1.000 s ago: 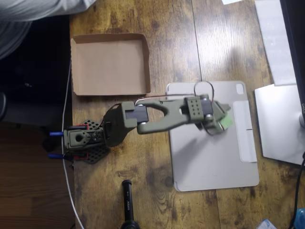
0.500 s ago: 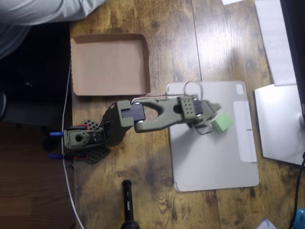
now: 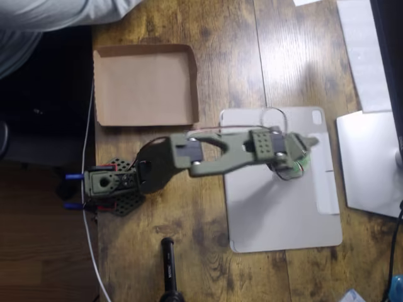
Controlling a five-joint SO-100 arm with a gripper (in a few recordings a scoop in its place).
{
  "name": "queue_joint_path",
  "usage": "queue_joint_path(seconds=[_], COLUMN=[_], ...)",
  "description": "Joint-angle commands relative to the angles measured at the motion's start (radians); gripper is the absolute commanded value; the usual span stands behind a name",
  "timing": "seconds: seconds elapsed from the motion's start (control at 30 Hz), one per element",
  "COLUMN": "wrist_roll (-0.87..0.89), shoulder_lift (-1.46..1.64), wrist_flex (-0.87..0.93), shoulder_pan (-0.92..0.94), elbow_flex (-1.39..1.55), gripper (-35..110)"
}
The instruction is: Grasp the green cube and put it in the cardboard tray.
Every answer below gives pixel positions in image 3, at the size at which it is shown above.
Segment green cube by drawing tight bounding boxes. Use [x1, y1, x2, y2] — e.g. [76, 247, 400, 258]
[294, 156, 312, 179]

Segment brown cardboard tray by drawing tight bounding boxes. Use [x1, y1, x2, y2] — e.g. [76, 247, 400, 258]
[93, 43, 200, 128]

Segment tablet in grey case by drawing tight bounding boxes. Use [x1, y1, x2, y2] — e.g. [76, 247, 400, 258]
[219, 106, 343, 254]

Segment white foam strip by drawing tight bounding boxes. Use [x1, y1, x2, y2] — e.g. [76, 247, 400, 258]
[336, 0, 394, 114]

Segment black monitor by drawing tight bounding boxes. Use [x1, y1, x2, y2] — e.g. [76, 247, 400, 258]
[368, 0, 403, 152]

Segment white small box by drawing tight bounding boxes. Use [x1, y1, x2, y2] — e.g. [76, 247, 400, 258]
[339, 289, 366, 302]

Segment blue round object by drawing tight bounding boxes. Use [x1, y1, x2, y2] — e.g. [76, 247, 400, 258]
[389, 274, 403, 302]

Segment person in grey shirt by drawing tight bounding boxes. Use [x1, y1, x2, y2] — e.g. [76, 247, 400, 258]
[0, 0, 142, 79]

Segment black cable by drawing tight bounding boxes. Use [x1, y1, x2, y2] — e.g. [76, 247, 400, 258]
[382, 201, 403, 302]

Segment black camera stand pole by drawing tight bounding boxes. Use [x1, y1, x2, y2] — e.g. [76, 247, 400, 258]
[159, 237, 186, 302]

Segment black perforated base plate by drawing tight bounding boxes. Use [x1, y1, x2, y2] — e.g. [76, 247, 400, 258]
[94, 156, 147, 218]

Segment white cable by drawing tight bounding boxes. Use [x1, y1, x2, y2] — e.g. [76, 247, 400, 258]
[81, 75, 111, 302]

